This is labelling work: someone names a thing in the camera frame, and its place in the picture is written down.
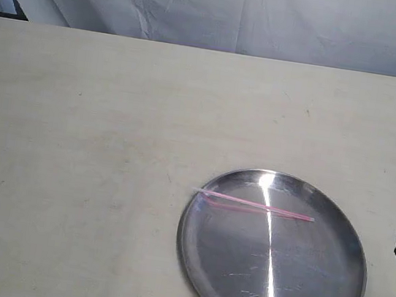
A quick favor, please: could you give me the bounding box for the white backdrop cloth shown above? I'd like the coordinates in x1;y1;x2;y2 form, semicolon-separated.
18;0;396;76

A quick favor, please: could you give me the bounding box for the thin purple strip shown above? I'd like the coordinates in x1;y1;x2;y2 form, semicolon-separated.
194;188;315;222

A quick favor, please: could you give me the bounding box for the round steel plate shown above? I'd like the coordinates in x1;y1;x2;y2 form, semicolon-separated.
177;168;367;297

